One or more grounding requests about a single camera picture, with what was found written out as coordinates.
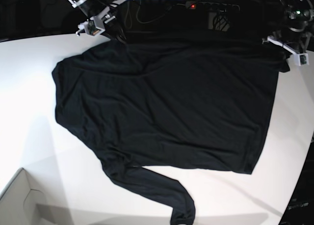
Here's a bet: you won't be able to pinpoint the black long-sleeve t-shirt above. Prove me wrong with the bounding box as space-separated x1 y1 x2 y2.
52 33 289 225

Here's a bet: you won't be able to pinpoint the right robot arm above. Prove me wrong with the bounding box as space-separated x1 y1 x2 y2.
68 0 127 40

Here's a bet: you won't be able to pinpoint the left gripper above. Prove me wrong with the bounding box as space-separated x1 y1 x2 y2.
262 30 310 66

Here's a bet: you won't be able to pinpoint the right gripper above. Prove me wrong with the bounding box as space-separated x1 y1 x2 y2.
76 0 127 37

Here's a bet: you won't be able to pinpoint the tangled cables on floor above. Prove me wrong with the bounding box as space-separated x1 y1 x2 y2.
103 0 172 29

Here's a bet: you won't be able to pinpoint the white cardboard box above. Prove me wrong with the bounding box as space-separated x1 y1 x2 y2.
0 168 51 225

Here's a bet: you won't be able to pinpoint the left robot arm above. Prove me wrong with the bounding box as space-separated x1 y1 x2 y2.
262 0 314 66

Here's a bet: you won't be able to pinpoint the black power strip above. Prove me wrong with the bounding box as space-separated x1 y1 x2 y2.
185 1 240 12

